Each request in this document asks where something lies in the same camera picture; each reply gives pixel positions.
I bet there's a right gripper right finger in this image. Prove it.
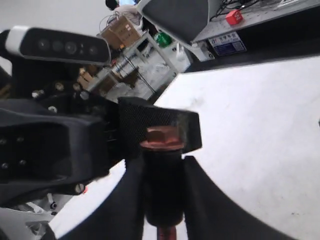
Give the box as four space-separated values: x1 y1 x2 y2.
176 155 320 240

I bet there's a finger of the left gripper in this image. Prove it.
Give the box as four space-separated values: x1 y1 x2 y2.
117 96 202 159

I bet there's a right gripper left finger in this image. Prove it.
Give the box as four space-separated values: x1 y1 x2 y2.
53 155 157 240

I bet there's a copper hex head bolt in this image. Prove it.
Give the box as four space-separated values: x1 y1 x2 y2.
139 126 186 240

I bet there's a black cylindrical sleeve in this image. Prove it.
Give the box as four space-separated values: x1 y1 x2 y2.
141 146 186 227

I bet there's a brown cardboard box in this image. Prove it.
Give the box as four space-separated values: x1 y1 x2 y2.
100 14 141 49

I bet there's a small red box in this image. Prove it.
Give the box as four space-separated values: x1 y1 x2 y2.
225 9 244 26

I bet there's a white metal shelf rack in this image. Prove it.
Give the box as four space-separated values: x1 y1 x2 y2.
87 31 192 101

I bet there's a green bag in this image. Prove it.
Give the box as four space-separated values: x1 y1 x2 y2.
153 31 174 47

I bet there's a black office chair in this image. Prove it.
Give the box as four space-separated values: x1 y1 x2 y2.
136 0 210 45

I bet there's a person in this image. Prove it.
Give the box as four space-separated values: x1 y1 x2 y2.
104 0 142 16

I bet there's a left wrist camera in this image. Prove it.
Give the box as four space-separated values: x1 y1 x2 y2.
5 25 112 67

